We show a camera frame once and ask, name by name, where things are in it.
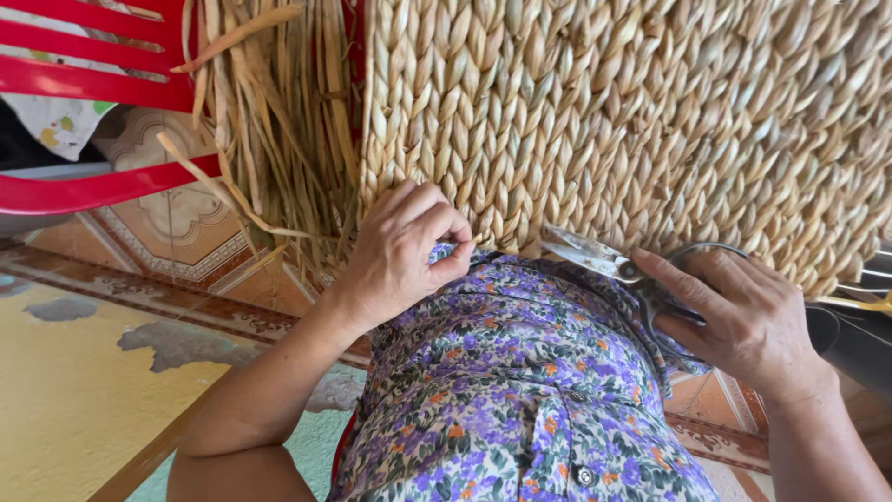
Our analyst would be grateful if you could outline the person's right hand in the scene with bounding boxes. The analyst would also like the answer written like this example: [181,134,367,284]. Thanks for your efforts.
[630,247,840,407]

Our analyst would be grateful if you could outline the person's left hand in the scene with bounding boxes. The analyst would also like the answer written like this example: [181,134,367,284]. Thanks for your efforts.
[333,180,478,337]

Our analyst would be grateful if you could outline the metal scissors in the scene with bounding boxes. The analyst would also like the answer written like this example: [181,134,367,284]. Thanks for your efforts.
[540,223,750,365]

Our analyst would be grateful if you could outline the black rounded object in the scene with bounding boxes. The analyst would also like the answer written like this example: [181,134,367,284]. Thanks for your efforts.
[805,250,892,400]

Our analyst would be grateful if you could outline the yellow strip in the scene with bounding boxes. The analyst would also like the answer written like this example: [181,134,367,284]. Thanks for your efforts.
[814,291,892,316]

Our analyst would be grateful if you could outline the bundle of dried straw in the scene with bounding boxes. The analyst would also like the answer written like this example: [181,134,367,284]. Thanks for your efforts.
[157,0,368,280]

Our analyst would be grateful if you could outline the purple floral shirt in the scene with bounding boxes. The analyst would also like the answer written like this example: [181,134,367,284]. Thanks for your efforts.
[326,244,723,502]

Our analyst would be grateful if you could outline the woven straw basket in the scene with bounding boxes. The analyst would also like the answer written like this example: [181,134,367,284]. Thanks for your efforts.
[357,0,892,302]

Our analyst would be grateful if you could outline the red plastic chair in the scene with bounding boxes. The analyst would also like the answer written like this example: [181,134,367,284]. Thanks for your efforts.
[0,0,225,216]

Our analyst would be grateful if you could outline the white printed cloth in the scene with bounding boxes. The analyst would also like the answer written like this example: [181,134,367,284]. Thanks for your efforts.
[0,6,170,163]

